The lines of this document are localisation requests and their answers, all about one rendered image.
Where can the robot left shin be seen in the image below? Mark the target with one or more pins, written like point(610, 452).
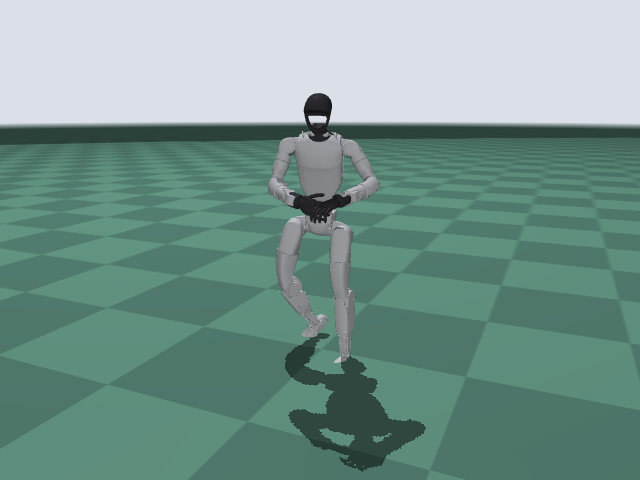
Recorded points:
point(344, 321)

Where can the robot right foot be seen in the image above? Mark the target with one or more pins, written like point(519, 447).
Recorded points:
point(313, 332)

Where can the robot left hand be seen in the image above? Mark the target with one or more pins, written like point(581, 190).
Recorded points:
point(327, 206)

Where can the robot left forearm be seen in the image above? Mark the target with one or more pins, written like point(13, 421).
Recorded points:
point(362, 190)

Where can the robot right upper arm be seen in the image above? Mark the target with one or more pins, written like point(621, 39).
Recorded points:
point(286, 148)

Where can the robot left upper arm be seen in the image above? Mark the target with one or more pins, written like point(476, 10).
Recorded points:
point(360, 162)

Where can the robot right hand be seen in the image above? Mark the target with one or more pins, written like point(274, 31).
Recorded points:
point(306, 203)

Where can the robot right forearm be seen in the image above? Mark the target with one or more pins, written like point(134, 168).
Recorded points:
point(281, 192)

